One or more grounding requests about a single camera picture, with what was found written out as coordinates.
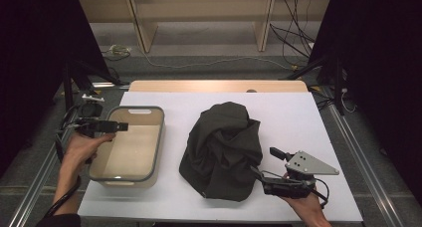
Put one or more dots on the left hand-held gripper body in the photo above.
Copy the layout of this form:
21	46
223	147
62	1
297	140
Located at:
96	126

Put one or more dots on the black curtain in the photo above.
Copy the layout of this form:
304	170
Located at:
381	71
33	54

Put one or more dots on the person's black left sleeve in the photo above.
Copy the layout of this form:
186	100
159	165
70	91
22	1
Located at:
63	221

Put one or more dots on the dark pleated skirt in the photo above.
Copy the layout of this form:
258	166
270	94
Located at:
222	150

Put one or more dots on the black tripod stand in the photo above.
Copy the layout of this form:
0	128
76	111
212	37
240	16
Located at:
68	87
338	94

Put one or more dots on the round table grommet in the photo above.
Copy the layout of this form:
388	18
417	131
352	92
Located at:
251	91

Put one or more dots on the aluminium floor rail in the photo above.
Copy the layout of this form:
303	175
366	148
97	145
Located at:
372	182
30	203

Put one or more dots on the light wooden shelf unit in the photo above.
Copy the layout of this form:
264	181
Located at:
146	31

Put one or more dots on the person's left hand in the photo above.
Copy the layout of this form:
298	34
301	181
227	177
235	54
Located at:
79	154

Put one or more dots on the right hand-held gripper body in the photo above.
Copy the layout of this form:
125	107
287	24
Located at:
312	164

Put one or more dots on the person's right hand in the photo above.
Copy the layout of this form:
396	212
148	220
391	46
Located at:
308	208

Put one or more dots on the beige basket with grey rim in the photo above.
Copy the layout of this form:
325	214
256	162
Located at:
132	147

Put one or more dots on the silver metal bar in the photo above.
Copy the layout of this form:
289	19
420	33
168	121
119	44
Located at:
109	85

